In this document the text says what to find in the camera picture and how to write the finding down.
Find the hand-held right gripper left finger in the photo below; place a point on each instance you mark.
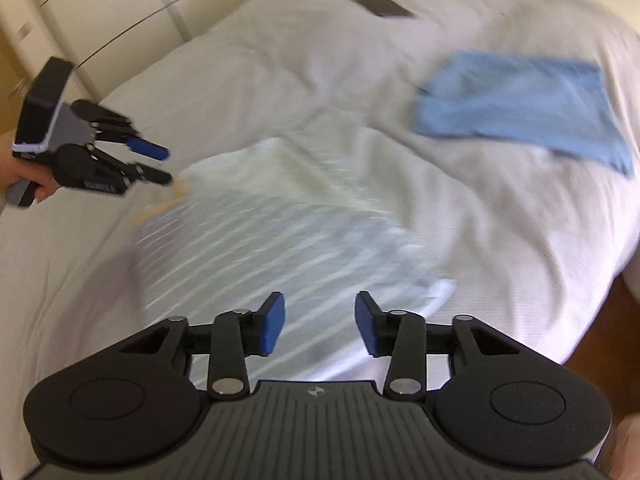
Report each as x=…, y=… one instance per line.
x=274, y=322

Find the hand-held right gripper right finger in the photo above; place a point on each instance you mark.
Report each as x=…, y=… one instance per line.
x=365, y=322

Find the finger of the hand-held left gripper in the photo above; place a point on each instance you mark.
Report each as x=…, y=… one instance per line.
x=152, y=176
x=147, y=148

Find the pale green striped shirt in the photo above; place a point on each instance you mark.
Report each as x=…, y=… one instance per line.
x=300, y=240

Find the person's left hand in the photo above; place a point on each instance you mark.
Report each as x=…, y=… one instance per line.
x=10, y=170

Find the white wardrobe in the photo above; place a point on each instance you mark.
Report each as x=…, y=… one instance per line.
x=100, y=10

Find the white bed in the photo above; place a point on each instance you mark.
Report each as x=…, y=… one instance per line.
x=350, y=85

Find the light blue garment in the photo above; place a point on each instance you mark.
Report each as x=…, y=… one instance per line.
x=520, y=105

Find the dark smartphone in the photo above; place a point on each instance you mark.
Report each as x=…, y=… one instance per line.
x=382, y=5

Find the white wall switch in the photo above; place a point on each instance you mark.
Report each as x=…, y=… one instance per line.
x=24, y=30

